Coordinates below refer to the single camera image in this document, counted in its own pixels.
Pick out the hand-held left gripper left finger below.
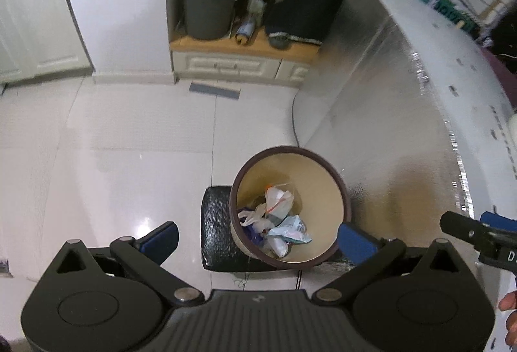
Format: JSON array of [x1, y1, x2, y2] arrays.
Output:
[[52, 221, 205, 304]]

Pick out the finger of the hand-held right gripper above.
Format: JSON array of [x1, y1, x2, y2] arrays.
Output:
[[439, 210, 500, 246], [480, 210, 517, 234]]

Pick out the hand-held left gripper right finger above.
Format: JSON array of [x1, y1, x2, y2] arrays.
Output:
[[310, 221, 474, 304]]

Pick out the beige trash bin brown rim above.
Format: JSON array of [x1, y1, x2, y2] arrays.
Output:
[[229, 146, 352, 270]]

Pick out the clear red-edged plastic bag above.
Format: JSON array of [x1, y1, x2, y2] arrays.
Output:
[[264, 183, 302, 222]]

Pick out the purple snack wrapper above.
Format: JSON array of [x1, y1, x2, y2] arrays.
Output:
[[241, 223, 265, 247]]

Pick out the white pink plastic bag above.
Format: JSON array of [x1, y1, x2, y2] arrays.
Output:
[[238, 204, 270, 230]]

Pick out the person's right hand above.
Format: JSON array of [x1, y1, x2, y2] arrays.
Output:
[[498, 290, 517, 347]]

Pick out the grey floor strip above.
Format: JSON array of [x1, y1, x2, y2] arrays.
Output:
[[189, 81, 242, 100]]

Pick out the low white drawer cabinet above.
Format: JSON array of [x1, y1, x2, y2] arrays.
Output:
[[169, 32, 321, 89]]

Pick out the teal sign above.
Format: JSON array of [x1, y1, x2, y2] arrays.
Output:
[[419, 0, 480, 36]]

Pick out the spray can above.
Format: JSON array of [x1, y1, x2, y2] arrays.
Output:
[[235, 15, 259, 46]]

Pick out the grey bin with white bag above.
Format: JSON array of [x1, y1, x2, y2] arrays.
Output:
[[175, 0, 247, 41]]

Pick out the white kitchen cabinet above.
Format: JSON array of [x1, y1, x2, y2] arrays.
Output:
[[0, 0, 96, 85]]

